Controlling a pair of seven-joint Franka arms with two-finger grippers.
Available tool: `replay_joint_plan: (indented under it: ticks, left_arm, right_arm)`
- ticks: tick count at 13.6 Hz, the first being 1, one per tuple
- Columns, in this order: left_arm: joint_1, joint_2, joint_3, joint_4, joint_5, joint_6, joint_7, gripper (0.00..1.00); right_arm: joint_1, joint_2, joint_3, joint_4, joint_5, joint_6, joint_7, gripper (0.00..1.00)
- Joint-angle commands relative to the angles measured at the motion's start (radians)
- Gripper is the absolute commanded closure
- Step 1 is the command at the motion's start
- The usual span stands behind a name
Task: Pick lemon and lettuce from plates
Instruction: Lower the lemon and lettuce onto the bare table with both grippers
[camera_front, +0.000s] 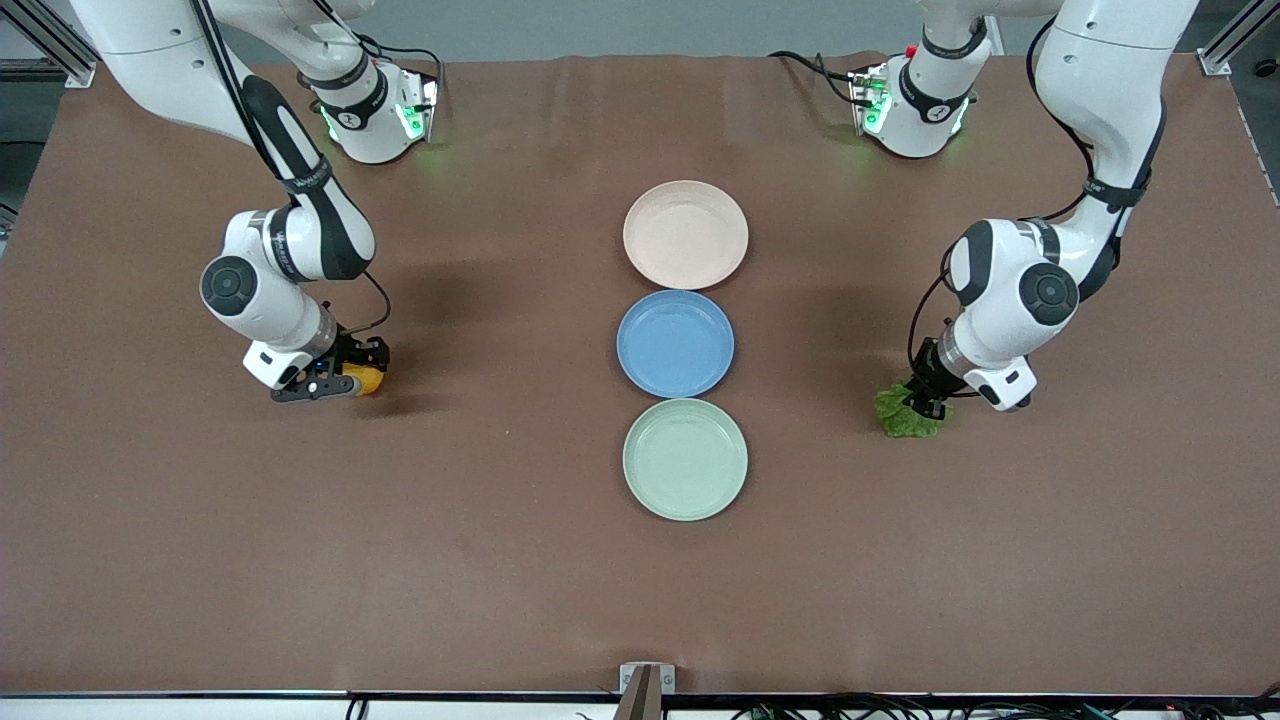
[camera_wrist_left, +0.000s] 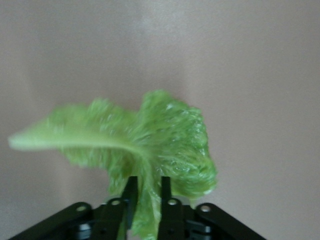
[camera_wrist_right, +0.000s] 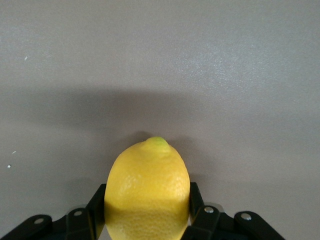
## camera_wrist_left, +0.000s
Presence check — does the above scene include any brown table cover sheet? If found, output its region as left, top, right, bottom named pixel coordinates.
left=0, top=0, right=320, bottom=240

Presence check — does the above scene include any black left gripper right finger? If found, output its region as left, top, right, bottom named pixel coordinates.
left=157, top=175, right=267, bottom=240

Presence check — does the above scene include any green lettuce leaf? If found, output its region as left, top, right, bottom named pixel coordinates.
left=7, top=89, right=219, bottom=240

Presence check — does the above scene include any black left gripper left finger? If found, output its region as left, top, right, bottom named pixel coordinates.
left=8, top=175, right=140, bottom=240

